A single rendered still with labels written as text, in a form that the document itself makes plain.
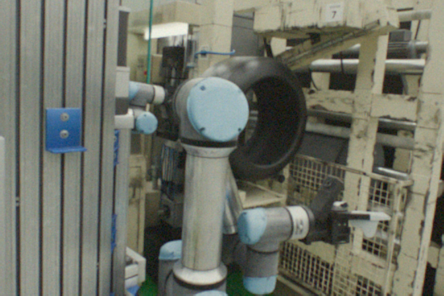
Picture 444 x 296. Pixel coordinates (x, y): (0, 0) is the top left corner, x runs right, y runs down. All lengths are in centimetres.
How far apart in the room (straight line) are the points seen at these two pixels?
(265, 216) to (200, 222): 16
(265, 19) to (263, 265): 146
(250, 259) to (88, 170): 42
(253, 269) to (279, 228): 11
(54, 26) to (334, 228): 76
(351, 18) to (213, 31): 69
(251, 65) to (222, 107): 96
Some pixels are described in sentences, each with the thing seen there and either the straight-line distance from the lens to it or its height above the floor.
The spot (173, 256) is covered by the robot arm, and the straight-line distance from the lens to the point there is 92.
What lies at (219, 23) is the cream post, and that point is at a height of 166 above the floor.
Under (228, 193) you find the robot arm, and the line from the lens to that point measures 90.
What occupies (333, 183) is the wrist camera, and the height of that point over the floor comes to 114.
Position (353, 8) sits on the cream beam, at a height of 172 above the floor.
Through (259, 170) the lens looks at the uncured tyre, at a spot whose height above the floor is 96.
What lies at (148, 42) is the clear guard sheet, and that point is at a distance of 216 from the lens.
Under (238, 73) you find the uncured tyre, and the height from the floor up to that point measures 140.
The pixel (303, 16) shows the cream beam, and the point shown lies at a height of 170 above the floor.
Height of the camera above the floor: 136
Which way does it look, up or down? 7 degrees down
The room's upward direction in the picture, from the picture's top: 4 degrees clockwise
